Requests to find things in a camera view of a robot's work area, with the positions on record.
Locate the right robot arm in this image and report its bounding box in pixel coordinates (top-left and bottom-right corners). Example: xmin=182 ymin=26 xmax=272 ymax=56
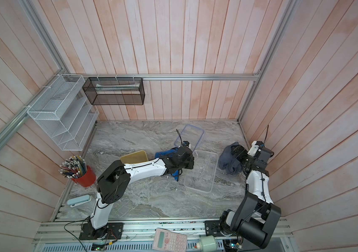
xmin=218 ymin=141 xmax=281 ymax=249

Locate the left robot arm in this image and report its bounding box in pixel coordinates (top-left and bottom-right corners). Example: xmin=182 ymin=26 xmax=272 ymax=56
xmin=89 ymin=146 xmax=194 ymax=230

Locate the black mesh basket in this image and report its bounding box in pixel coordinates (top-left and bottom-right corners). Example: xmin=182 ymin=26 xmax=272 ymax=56
xmin=83 ymin=77 xmax=145 ymax=106

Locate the light blue pencil case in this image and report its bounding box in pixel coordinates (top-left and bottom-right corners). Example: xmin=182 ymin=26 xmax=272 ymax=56
xmin=67 ymin=194 xmax=92 ymax=207

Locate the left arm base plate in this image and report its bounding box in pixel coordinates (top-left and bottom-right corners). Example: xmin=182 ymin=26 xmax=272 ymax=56
xmin=79 ymin=221 xmax=124 ymax=240

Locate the pale green tape roll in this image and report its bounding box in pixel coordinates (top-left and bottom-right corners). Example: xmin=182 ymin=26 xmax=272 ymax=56
xmin=194 ymin=236 xmax=218 ymax=252

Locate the pink calculator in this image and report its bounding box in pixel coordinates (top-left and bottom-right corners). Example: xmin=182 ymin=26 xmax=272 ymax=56
xmin=152 ymin=228 xmax=187 ymax=252

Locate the blue cloth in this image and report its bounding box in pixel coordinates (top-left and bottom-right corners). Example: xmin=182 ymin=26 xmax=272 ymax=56
xmin=154 ymin=147 xmax=181 ymax=181

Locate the clear lunch box blue rim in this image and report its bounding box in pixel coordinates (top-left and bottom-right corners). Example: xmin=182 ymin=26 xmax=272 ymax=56
xmin=184 ymin=150 xmax=219 ymax=193

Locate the grey cloth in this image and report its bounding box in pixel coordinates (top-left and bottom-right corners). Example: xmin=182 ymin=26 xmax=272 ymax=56
xmin=218 ymin=142 xmax=242 ymax=175

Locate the white wire mesh shelf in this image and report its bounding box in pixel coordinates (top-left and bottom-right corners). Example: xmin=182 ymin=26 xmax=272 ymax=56
xmin=27 ymin=75 xmax=99 ymax=151

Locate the red pencil cup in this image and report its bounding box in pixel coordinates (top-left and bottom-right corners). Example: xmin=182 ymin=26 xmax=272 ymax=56
xmin=59 ymin=155 xmax=96 ymax=188

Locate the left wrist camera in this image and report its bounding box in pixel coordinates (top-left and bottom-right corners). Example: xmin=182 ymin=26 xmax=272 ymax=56
xmin=182 ymin=141 xmax=191 ymax=149

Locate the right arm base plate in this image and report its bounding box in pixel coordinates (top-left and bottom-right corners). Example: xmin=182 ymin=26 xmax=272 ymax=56
xmin=204 ymin=220 xmax=231 ymax=237

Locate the yellow lunch box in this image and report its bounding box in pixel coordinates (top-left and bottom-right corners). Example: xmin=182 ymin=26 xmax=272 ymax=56
xmin=120 ymin=150 xmax=148 ymax=164

